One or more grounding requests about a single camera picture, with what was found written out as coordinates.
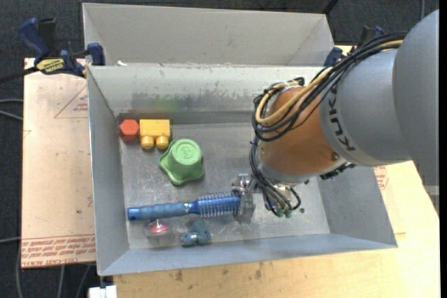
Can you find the grey metal bin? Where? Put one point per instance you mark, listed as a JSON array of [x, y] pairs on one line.
[[216, 164]]

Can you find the yellow toy brick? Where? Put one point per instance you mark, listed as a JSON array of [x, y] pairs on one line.
[[154, 130]]

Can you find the teal toy animal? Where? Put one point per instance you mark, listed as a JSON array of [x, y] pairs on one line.
[[197, 234]]

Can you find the pink spinning top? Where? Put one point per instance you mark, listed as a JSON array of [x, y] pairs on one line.
[[158, 229]]

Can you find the brown cardboard board red print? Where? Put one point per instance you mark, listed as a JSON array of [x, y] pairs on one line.
[[56, 164]]

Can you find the red hexagonal block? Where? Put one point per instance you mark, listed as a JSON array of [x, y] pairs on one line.
[[128, 130]]

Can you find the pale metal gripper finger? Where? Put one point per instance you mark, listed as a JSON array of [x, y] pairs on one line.
[[246, 211], [241, 183]]

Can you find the green plastic cup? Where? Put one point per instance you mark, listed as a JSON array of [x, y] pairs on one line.
[[183, 160]]

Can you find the blue hairbrush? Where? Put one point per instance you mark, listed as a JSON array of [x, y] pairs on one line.
[[174, 209]]

